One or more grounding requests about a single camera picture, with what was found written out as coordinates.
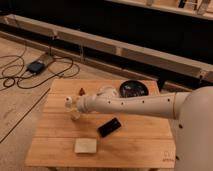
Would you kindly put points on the black rectangular phone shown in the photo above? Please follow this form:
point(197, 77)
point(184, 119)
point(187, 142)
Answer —
point(109, 127)

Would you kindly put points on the clear plastic bottle white cap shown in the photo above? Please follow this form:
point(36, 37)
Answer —
point(71, 108)

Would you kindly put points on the dark bowl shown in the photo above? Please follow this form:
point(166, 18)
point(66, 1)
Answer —
point(133, 88)

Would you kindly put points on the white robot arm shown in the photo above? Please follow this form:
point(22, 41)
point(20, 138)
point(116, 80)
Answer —
point(193, 110)

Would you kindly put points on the white rectangular sponge block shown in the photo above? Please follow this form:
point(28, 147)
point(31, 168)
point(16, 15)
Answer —
point(85, 145)

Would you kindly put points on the small red brown object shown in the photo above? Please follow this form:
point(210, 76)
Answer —
point(81, 92)

